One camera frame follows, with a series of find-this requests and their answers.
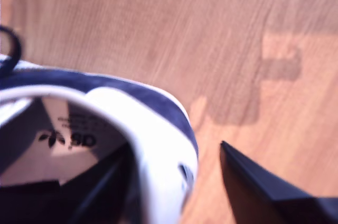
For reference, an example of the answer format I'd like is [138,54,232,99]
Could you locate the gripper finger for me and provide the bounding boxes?
[59,143,135,224]
[219,141,319,224]

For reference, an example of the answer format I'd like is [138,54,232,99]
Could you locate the blue suede shoe white stripes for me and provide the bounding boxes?
[0,24,199,224]

